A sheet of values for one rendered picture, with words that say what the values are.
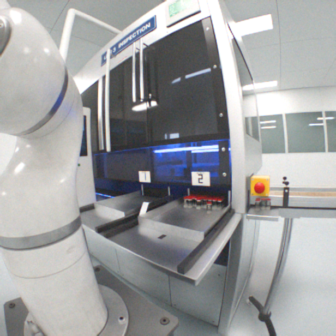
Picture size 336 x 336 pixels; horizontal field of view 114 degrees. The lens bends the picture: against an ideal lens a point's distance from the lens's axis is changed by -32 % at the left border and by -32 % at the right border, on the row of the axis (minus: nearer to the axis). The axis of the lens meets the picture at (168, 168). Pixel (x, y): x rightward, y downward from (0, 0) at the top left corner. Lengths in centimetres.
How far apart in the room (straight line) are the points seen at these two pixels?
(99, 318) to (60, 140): 27
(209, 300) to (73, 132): 101
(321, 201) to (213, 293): 70
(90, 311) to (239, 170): 61
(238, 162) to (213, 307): 82
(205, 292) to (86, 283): 83
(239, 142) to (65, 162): 57
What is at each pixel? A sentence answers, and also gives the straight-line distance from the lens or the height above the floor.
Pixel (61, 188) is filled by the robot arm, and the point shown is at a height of 110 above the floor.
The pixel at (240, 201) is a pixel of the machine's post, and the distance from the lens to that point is 67.
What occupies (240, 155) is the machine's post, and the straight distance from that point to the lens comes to 64.
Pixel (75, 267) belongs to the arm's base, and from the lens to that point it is 22.
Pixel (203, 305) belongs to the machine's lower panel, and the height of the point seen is 26.
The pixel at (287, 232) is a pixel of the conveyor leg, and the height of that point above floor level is 75.
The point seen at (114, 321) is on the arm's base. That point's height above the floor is 87.
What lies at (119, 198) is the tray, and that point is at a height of 90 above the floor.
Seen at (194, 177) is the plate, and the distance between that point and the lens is 72.
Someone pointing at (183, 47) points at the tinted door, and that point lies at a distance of 91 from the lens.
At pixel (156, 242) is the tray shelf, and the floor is 88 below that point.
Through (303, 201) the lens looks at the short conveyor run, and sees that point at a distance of 78.
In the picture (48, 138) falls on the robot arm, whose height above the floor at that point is 116.
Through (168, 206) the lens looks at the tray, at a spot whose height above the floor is 90.
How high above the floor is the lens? 113
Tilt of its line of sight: 4 degrees down
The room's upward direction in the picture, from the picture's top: 4 degrees counter-clockwise
